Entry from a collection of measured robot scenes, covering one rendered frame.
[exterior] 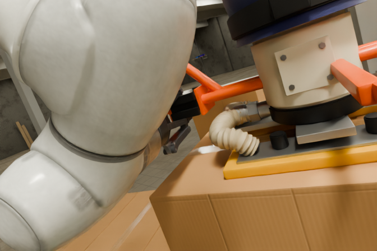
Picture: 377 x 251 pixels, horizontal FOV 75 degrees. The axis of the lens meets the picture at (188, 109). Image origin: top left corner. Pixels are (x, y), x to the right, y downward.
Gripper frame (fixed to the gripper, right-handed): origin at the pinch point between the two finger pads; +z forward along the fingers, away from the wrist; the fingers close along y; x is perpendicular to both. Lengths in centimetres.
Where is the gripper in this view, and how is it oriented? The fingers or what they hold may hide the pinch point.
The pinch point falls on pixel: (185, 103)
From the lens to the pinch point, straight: 58.0
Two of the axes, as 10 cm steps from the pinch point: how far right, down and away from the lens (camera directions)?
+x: 8.7, -2.4, -4.3
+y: 3.3, 9.3, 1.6
